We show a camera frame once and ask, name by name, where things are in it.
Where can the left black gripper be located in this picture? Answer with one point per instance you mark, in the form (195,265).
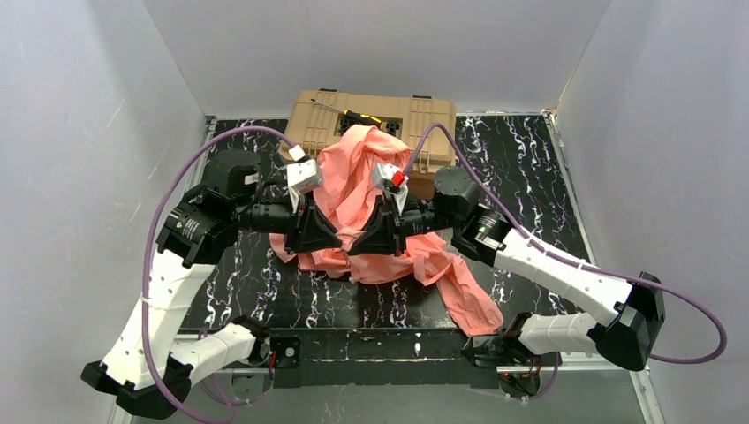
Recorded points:
(297,223)

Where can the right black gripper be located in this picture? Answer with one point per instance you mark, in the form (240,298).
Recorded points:
(399,223)

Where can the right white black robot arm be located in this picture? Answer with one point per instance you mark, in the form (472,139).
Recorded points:
(619,320)

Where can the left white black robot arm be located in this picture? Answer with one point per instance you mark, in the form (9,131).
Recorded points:
(145,371)

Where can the tan plastic toolbox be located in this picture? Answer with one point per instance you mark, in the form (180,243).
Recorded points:
(317,121)

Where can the black yellow screwdriver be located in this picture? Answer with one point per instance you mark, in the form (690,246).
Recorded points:
(358,118)

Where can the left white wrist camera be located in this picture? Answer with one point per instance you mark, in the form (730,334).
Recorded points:
(302,176)

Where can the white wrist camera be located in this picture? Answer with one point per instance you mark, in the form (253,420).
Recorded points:
(302,176)
(392,180)

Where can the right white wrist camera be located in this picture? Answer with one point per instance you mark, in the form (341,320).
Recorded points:
(392,180)

